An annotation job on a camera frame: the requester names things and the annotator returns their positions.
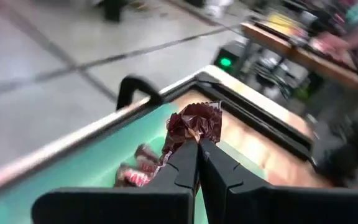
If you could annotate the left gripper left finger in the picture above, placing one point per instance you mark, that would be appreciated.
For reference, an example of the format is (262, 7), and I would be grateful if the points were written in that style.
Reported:
(166, 199)

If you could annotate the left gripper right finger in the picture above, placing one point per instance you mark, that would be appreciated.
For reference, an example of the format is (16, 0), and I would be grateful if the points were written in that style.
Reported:
(244, 202)

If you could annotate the mint green plastic bin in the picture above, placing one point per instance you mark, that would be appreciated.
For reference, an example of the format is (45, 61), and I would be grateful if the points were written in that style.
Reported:
(89, 155)

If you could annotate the black table edge hook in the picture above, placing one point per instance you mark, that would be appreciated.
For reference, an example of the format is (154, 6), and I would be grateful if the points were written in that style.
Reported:
(126, 90)

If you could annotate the computer tower with green lights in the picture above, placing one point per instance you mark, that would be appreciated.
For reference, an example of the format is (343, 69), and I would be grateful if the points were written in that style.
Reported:
(228, 57)

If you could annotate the wooden workbench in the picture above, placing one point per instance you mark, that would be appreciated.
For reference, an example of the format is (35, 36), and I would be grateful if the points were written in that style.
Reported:
(306, 59)

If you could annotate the yellow pad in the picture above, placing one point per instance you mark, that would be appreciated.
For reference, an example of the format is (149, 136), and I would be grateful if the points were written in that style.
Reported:
(278, 20)

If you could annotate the black computer tower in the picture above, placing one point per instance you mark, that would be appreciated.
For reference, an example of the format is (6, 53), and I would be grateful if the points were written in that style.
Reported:
(113, 9)

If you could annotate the person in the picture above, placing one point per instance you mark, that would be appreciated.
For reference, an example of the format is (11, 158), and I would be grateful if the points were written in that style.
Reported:
(353, 35)

